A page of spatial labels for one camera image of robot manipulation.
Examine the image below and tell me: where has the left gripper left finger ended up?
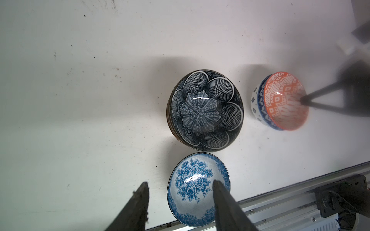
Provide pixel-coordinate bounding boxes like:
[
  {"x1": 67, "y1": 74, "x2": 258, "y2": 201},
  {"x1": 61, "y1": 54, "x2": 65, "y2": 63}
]
[{"x1": 106, "y1": 182, "x2": 149, "y2": 231}]

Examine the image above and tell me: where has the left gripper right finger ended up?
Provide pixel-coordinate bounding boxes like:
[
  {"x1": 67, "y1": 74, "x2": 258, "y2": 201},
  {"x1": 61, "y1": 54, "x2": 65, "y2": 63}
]
[{"x1": 213, "y1": 180, "x2": 258, "y2": 231}]

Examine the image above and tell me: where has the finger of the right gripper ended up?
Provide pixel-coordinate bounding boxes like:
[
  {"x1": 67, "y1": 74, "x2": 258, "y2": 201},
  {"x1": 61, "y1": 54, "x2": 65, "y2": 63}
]
[{"x1": 300, "y1": 78, "x2": 370, "y2": 117}]

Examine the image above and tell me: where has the blue floral bowl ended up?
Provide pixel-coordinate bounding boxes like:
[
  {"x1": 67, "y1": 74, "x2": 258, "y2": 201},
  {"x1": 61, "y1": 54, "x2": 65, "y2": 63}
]
[{"x1": 167, "y1": 153, "x2": 231, "y2": 227}]

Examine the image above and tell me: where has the orange patterned bowl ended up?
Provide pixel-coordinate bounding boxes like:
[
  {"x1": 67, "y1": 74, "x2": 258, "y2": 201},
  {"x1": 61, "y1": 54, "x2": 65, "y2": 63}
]
[{"x1": 250, "y1": 72, "x2": 309, "y2": 131}]

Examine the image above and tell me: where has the black petal patterned bowl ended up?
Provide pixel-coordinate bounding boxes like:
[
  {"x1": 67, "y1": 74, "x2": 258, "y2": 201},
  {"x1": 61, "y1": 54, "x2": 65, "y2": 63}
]
[{"x1": 166, "y1": 70, "x2": 244, "y2": 152}]

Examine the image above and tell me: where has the aluminium rail frame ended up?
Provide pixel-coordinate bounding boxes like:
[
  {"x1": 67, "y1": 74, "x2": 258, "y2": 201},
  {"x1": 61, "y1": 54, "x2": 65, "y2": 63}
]
[{"x1": 156, "y1": 163, "x2": 370, "y2": 231}]

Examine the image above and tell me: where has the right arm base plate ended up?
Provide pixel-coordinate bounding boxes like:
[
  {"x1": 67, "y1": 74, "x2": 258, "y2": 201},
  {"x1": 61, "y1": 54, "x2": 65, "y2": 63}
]
[{"x1": 314, "y1": 174, "x2": 370, "y2": 218}]

